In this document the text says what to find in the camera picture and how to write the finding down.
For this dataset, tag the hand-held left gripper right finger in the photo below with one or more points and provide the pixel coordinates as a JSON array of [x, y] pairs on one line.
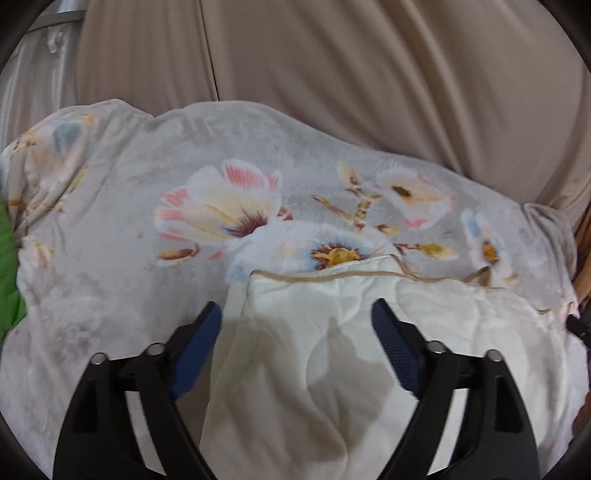
[[397, 350]]

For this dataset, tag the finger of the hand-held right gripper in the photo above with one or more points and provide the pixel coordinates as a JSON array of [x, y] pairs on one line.
[[576, 326]]

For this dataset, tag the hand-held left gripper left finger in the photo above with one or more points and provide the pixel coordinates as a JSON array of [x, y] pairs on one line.
[[196, 346]]

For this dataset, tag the cream quilted jacket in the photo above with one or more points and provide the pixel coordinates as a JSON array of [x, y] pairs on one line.
[[300, 346]]

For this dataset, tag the person's right forearm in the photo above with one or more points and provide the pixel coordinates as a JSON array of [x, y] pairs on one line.
[[582, 415]]

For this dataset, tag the orange hanging garment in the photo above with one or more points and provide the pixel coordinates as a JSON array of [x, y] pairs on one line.
[[582, 258]]

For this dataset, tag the floral fleece blanket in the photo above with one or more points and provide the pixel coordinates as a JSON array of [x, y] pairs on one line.
[[138, 258]]

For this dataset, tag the green pillow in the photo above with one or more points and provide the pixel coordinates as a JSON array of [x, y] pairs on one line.
[[9, 277]]

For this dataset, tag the beige curtain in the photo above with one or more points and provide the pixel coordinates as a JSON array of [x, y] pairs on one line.
[[346, 69]]

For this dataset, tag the silvery satin curtain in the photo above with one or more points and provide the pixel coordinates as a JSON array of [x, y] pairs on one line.
[[37, 78]]

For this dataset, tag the metal rail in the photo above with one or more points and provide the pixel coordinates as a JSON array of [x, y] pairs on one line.
[[55, 21]]

